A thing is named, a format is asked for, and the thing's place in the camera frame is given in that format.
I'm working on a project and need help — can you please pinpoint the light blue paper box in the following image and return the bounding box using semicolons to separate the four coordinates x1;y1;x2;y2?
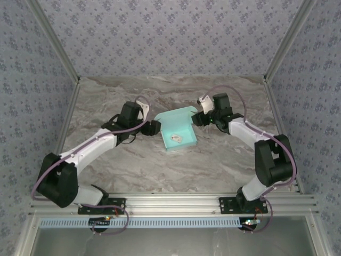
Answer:
153;106;198;154

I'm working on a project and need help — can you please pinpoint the left small circuit board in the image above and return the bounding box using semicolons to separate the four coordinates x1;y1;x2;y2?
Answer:
89;216;112;227

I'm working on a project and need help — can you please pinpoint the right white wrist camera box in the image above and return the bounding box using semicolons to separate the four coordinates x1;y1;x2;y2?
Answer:
197;97;214;115

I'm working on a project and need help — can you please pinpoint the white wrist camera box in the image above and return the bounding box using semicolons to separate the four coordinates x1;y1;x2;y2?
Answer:
197;97;214;115
137;102;151;116

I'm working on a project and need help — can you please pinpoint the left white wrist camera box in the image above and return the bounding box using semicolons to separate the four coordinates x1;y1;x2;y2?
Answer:
137;102;151;116

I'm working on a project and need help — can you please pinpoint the left aluminium table side rail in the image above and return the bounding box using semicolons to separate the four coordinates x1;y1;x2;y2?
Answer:
41;78;80;197

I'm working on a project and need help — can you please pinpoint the aluminium mounting rail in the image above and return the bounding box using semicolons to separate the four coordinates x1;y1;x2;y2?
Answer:
29;194;319;215

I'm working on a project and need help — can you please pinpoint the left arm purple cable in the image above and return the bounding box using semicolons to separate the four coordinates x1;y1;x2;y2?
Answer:
31;96;151;236

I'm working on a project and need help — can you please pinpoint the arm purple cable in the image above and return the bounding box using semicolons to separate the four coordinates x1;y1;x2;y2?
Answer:
31;96;151;236
201;84;297;234

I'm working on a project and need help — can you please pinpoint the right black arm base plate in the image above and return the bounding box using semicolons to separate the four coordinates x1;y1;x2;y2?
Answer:
218;196;269;215

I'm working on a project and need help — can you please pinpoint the light blue slotted cable duct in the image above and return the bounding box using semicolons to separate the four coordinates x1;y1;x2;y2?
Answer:
38;217;242;229

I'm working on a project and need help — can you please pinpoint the right slanted aluminium frame post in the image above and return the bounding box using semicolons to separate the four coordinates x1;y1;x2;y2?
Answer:
263;0;318;83

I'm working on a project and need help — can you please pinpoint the slanted aluminium frame post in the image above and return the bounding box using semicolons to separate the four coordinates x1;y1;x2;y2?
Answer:
26;0;80;83
263;0;318;83

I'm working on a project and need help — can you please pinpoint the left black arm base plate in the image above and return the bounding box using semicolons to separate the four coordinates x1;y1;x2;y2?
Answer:
77;197;126;215

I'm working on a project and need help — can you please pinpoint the left slanted aluminium frame post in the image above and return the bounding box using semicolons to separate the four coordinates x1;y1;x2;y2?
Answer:
26;0;80;83

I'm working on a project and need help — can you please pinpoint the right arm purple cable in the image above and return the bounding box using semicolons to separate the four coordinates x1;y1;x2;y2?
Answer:
201;84;297;234

